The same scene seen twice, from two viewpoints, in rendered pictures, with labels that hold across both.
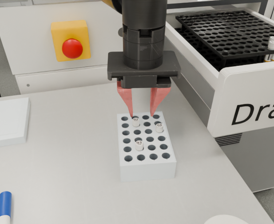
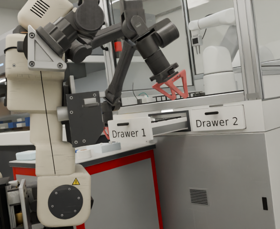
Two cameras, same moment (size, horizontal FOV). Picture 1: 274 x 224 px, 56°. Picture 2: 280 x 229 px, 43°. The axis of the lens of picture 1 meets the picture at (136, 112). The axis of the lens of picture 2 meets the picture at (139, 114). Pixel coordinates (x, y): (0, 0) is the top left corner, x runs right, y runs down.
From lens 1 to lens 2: 1.85 m
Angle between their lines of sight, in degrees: 65
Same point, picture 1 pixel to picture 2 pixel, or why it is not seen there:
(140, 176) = (96, 151)
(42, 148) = not seen: hidden behind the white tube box
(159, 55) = (106, 118)
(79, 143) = not seen: hidden behind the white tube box
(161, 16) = (105, 109)
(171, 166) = (100, 147)
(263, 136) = (224, 205)
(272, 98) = (119, 129)
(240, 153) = (213, 216)
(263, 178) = not seen: outside the picture
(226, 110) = (110, 131)
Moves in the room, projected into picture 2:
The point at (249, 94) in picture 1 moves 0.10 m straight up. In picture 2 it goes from (114, 127) to (111, 108)
